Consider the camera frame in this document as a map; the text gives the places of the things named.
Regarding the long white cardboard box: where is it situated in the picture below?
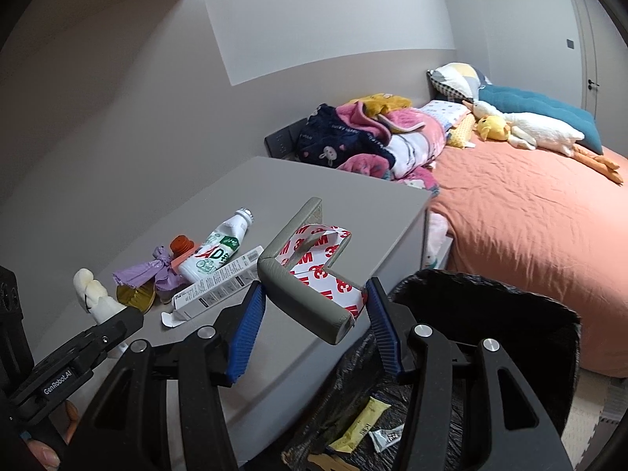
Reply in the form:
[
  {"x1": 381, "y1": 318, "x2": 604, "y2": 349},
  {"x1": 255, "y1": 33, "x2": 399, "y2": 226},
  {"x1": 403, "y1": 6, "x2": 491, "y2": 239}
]
[{"x1": 161, "y1": 246, "x2": 264, "y2": 329}]

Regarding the grey foam corner guard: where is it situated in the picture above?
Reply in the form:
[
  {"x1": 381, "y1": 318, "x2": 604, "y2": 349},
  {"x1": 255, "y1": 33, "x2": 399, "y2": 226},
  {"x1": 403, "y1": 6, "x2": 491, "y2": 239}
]
[{"x1": 257, "y1": 197, "x2": 366, "y2": 345}]

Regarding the white AD milk bottle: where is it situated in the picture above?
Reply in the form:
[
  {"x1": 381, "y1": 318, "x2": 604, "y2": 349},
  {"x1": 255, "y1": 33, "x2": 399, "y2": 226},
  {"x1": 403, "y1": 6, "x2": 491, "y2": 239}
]
[{"x1": 178, "y1": 207, "x2": 253, "y2": 284}]

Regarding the purple pleated paper wrapper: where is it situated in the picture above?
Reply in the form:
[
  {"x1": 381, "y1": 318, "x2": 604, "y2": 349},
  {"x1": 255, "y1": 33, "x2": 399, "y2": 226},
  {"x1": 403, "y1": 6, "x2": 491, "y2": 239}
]
[{"x1": 112, "y1": 246, "x2": 190, "y2": 292}]

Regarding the pink rectangular box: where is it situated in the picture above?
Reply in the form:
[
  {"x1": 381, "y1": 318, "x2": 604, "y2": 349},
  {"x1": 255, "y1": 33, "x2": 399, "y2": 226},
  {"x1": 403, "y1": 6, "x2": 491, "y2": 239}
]
[{"x1": 170, "y1": 243, "x2": 199, "y2": 270}]

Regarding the orange ribbed plastic cap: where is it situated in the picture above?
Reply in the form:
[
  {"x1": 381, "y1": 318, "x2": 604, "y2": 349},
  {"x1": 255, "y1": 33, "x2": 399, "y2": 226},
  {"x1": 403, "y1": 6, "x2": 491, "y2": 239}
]
[{"x1": 169, "y1": 234, "x2": 196, "y2": 258}]

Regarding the black trash bin bag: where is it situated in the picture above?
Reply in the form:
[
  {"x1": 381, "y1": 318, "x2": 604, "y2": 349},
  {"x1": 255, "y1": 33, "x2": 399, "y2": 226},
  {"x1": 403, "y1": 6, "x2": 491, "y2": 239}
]
[{"x1": 282, "y1": 270, "x2": 581, "y2": 470}]

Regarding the left hand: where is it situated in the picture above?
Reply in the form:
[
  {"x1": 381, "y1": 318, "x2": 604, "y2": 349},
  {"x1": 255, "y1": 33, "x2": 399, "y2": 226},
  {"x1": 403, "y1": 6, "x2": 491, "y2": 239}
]
[{"x1": 27, "y1": 400, "x2": 80, "y2": 470}]

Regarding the gold foil cup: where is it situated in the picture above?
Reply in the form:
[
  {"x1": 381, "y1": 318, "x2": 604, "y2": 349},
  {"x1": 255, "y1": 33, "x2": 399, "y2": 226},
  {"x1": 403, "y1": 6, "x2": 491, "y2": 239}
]
[{"x1": 116, "y1": 279, "x2": 157, "y2": 314}]

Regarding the yellow snack wrapper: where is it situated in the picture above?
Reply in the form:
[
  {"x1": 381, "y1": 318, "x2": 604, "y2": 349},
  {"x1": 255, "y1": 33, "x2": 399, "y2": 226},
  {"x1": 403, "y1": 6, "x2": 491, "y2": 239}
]
[{"x1": 329, "y1": 396, "x2": 391, "y2": 454}]

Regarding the silver small wrapper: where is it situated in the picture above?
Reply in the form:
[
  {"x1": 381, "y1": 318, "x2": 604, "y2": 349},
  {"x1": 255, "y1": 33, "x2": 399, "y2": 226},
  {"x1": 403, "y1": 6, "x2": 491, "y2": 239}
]
[{"x1": 368, "y1": 424, "x2": 405, "y2": 453}]

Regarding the bed with orange sheet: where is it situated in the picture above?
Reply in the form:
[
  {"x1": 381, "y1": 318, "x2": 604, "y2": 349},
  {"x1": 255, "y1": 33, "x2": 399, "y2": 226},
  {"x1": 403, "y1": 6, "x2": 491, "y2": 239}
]
[{"x1": 432, "y1": 141, "x2": 627, "y2": 378}]

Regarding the pink fleece blanket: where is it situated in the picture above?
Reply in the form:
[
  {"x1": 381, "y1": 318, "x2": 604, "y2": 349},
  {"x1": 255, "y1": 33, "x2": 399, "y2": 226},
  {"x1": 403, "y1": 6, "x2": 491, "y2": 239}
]
[{"x1": 336, "y1": 101, "x2": 445, "y2": 197}]

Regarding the foam puzzle floor mat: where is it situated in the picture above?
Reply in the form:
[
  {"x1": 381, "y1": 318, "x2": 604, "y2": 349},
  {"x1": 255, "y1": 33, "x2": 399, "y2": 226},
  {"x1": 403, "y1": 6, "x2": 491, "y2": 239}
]
[{"x1": 561, "y1": 369, "x2": 627, "y2": 470}]

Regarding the dotted white pillow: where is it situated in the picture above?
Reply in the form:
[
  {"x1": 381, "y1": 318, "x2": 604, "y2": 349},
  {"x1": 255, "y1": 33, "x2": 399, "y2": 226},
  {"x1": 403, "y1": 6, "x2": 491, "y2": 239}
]
[{"x1": 418, "y1": 100, "x2": 471, "y2": 132}]

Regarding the mustard yellow cloth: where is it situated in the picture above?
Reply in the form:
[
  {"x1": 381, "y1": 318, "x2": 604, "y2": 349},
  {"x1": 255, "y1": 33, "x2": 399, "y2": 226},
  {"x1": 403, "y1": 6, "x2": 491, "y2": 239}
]
[{"x1": 350, "y1": 93, "x2": 412, "y2": 118}]

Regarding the yellow duck plush toy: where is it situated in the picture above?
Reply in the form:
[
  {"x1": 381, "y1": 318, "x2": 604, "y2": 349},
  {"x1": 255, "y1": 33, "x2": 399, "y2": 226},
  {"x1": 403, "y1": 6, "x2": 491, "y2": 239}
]
[{"x1": 477, "y1": 115, "x2": 511, "y2": 141}]

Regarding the white goose plush toy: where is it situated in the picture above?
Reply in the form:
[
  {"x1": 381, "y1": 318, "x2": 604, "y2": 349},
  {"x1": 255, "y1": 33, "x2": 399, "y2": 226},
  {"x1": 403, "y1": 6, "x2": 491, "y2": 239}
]
[{"x1": 463, "y1": 101, "x2": 624, "y2": 185}]

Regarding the teal tufted cushion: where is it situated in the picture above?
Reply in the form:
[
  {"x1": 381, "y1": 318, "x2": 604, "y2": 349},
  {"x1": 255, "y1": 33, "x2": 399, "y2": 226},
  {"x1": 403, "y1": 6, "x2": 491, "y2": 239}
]
[{"x1": 478, "y1": 84, "x2": 602, "y2": 154}]

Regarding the checkered white pillow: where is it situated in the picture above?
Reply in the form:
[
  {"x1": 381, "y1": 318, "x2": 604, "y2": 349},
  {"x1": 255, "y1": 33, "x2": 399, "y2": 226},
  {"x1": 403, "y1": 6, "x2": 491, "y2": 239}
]
[{"x1": 427, "y1": 62, "x2": 492, "y2": 102}]

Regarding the grey door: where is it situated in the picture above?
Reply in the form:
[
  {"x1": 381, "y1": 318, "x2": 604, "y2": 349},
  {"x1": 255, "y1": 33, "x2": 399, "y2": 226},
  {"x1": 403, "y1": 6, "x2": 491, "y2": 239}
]
[{"x1": 571, "y1": 0, "x2": 628, "y2": 155}]

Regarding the black wall switch panel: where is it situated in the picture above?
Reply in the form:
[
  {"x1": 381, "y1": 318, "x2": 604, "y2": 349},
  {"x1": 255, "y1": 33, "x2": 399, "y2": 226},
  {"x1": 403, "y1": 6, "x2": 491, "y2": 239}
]
[{"x1": 264, "y1": 118, "x2": 308, "y2": 161}]

